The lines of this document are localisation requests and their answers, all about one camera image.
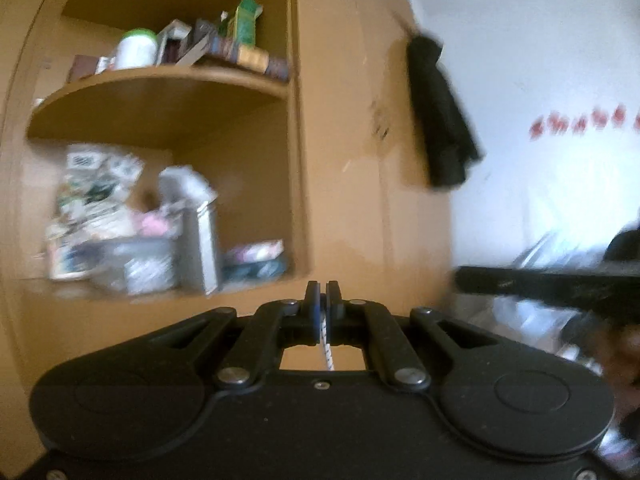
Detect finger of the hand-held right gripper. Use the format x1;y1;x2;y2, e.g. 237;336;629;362
452;266;601;307

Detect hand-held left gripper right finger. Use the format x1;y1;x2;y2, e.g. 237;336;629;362
326;281;501;392

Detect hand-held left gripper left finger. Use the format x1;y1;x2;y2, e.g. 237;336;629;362
145;281;325;389

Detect white shoelace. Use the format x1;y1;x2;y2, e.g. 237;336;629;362
317;310;337;374

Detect clear plastic bag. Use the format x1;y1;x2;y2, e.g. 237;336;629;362
510;232;608;361

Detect pink and blue packet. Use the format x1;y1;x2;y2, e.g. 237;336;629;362
222;239;289;282

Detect white tall carton box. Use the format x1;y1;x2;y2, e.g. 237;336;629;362
159;166;222;297

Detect wooden wardrobe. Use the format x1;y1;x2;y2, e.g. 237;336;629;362
0;0;453;461

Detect clear plastic container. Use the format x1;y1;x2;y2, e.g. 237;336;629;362
94;237;179;295

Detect dark hanging clothes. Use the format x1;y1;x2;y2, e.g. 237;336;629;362
406;35;486;191

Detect pile of printed paper packets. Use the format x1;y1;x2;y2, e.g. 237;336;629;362
47;144;147;281

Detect yellow tin box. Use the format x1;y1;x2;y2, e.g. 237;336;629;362
237;46;269;72

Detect green carton box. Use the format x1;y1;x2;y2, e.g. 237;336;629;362
227;0;264;49

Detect grey small open box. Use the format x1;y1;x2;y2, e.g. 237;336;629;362
156;19;194;66

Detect white plastic jar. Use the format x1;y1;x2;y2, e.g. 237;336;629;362
116;28;158;70

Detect dark brown small box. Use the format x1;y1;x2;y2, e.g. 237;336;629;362
70;55;100;82

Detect row of red wall stickers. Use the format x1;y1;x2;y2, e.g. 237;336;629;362
530;104;640;140

